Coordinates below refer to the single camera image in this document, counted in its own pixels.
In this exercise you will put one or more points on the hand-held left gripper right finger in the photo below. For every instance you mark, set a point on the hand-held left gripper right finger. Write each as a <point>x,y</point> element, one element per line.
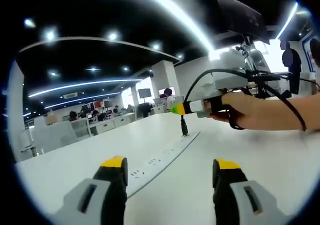
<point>227,197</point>

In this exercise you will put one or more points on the black laptop stand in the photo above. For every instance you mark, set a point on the black laptop stand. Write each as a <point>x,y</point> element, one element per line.
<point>262,80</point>

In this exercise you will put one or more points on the white desk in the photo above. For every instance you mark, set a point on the white desk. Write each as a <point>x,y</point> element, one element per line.
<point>175,190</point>

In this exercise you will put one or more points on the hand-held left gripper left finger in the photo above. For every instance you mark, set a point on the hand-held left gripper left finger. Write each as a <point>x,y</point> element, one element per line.
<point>107,197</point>

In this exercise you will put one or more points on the hanging black monitor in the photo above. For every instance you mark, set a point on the hanging black monitor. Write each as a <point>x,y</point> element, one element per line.
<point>240,15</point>

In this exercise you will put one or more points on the person's right hand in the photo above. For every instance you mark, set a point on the person's right hand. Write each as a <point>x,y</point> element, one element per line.
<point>240,110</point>

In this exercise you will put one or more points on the screen on floor stand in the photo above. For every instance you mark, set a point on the screen on floor stand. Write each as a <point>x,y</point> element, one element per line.
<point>144,93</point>

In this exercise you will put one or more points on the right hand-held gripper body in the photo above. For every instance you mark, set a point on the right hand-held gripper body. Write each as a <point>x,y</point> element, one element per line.
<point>228,70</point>

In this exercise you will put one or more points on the white USB port strip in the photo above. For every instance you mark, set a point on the white USB port strip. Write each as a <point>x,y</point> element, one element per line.
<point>162,160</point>

